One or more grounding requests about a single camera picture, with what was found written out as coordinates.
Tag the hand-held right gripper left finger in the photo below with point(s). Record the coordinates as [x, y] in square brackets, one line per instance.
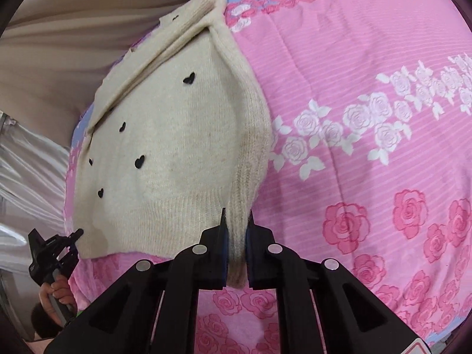
[213, 261]

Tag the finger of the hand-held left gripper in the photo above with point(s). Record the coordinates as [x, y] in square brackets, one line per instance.
[73, 239]

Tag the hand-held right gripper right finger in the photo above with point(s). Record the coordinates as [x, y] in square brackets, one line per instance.
[259, 260]

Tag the cream knit sweater with hearts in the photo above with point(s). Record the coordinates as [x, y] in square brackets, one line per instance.
[173, 162]

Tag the person's left hand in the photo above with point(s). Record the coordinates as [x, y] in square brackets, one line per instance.
[49, 297]

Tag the grey curtain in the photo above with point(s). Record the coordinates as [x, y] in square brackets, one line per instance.
[29, 191]

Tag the pink floral bed sheet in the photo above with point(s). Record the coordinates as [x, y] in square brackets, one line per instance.
[350, 177]

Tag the beige fabric headboard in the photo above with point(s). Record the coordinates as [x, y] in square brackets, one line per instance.
[62, 51]

